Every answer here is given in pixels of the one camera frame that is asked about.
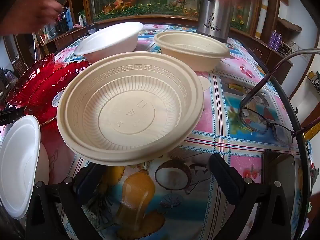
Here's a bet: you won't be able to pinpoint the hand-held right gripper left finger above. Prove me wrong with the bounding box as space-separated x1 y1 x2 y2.
25 164 107 240

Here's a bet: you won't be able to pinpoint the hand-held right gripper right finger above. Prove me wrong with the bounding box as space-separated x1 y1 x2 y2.
209 153 292 240

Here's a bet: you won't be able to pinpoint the small red glass plate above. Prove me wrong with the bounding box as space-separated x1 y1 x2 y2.
6 53 55 106

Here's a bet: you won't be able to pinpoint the large red glass plate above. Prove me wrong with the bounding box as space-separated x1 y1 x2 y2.
24 60 90 126

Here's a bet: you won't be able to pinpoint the shallow white foam bowl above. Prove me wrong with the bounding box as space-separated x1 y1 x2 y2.
0 115 50 220

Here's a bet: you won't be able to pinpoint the cream paper plate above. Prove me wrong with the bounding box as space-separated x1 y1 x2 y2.
57 52 204 167

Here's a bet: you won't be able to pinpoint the small beige plastic bowl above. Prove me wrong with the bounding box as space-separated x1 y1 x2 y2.
154 31 231 71

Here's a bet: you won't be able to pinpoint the deep white foam bowl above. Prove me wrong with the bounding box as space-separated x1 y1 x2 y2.
74 22 144 64

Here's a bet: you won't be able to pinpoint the printed fruit tablecloth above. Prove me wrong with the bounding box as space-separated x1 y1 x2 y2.
0 22 313 240

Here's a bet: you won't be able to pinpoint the black smartphone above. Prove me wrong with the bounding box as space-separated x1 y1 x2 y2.
261 149 304 205

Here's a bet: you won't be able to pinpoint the dark-framed eyeglasses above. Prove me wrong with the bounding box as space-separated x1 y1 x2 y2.
239 48 320 145

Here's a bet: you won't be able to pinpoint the wooden cabinet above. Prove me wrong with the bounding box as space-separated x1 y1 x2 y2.
12 0 294 85

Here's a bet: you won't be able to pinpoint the stainless steel thermos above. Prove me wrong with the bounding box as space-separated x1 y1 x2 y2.
196 0 235 43

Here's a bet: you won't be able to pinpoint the wire basket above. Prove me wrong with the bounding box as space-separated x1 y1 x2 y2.
280 41 300 55

